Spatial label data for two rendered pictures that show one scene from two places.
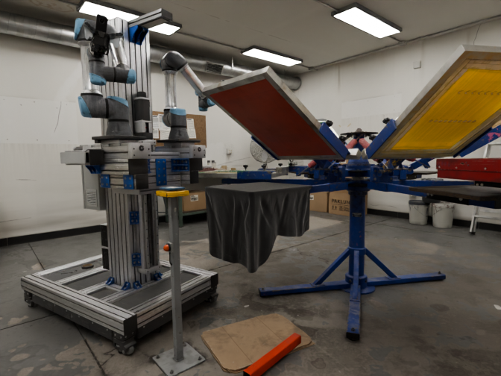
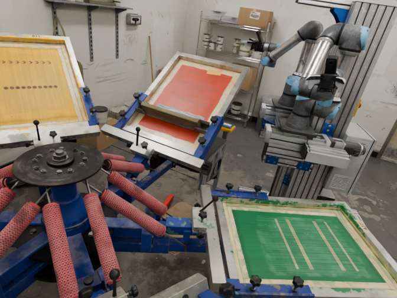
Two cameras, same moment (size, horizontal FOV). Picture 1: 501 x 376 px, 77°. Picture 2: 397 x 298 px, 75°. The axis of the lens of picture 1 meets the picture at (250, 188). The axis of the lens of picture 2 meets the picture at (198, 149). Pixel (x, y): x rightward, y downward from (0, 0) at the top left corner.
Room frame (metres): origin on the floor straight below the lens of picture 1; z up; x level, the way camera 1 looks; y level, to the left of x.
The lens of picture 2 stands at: (3.56, -0.82, 1.87)
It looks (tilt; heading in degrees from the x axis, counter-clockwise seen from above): 28 degrees down; 153
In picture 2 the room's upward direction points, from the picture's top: 9 degrees clockwise
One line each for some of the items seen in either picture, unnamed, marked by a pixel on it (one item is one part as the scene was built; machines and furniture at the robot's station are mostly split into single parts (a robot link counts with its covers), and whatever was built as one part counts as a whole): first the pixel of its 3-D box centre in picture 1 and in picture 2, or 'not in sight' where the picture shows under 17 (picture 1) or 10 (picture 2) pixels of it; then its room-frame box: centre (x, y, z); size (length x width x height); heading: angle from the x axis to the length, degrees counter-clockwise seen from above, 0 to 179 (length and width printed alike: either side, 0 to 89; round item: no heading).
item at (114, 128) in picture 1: (118, 128); (288, 98); (1.93, 0.79, 1.31); 0.15 x 0.15 x 0.10
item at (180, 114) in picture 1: (177, 116); (305, 103); (2.36, 0.53, 1.42); 0.13 x 0.12 x 0.14; 33
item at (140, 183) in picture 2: (310, 189); (152, 177); (2.22, -0.42, 0.89); 1.24 x 0.06 x 0.06; 130
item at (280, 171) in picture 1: (254, 164); (276, 224); (2.93, -0.04, 1.05); 1.08 x 0.61 x 0.23; 70
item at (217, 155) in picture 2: not in sight; (207, 167); (2.05, 0.07, 0.79); 0.46 x 0.09 x 0.33; 130
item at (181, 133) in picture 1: (178, 133); (299, 119); (2.35, 0.52, 1.31); 0.15 x 0.15 x 0.10
